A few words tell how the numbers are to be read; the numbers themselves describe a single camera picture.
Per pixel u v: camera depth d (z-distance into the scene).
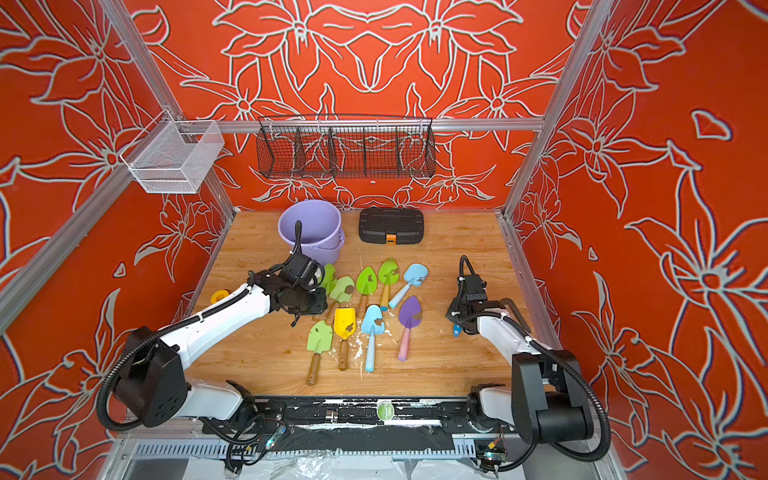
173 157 0.92
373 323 0.90
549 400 0.41
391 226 1.07
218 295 0.94
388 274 1.01
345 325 0.88
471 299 0.70
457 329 0.84
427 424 0.73
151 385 0.41
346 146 0.98
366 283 0.98
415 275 1.00
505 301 0.94
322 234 0.97
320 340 0.86
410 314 0.92
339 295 0.95
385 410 0.74
